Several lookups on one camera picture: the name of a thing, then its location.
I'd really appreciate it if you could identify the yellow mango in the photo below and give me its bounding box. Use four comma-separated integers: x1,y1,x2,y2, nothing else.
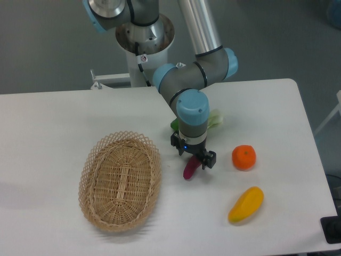
228,186,264,224

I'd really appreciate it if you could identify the green bok choy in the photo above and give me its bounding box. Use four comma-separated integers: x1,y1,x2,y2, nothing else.
170,109,224,132

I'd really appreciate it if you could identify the woven wicker basket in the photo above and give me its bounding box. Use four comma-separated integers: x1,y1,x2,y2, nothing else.
78,131,162,232

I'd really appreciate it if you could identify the orange tangerine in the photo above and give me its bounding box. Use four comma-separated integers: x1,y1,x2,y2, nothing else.
232,145,257,171

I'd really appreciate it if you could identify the white frame at right edge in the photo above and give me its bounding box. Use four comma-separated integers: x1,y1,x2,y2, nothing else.
313,90,341,136

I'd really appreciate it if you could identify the black device at table edge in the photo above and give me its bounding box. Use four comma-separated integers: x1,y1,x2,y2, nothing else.
320,216,340,244

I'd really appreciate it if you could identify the purple sweet potato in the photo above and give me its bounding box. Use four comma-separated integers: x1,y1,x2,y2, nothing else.
183,155,201,180

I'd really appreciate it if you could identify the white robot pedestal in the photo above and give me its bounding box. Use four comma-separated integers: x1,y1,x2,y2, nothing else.
116,14,175,76

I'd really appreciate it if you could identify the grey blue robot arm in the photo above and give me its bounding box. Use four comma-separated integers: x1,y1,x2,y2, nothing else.
83,1,238,168

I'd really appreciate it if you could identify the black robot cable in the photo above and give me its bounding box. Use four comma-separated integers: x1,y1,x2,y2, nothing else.
134,42,154,87

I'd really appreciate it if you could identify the white metal base frame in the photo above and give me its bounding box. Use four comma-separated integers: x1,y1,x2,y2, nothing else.
90,61,187,90

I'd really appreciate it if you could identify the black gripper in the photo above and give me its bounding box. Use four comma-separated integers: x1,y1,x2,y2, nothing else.
170,132,216,170

